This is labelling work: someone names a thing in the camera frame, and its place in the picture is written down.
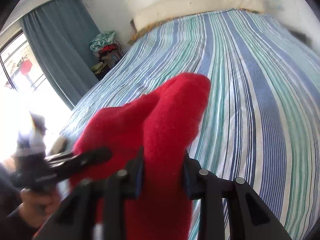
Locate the red knit sweater white figure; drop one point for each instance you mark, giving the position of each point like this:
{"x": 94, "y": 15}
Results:
{"x": 164, "y": 123}

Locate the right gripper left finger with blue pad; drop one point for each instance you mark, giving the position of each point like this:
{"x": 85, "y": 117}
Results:
{"x": 76, "y": 216}

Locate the cream padded headboard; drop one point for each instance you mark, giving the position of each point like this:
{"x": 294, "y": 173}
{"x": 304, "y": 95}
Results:
{"x": 165, "y": 9}

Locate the person's left hand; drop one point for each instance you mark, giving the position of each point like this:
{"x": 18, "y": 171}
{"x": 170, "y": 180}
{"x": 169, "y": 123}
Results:
{"x": 36, "y": 208}

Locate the pile of colourful clothes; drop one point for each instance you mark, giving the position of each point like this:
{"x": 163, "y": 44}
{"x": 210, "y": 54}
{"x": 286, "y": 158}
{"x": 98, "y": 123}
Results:
{"x": 106, "y": 48}

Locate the blue green striped bedspread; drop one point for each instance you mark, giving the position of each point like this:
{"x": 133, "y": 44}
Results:
{"x": 262, "y": 119}

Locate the window with metal bars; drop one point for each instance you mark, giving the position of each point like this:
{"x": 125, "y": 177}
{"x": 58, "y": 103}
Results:
{"x": 24, "y": 90}

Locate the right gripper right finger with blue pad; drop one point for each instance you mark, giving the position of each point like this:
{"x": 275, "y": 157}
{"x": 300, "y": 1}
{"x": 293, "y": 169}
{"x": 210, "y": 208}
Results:
{"x": 228, "y": 202}

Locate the teal blue curtain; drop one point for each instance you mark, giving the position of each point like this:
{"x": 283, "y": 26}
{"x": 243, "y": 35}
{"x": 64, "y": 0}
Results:
{"x": 59, "y": 33}

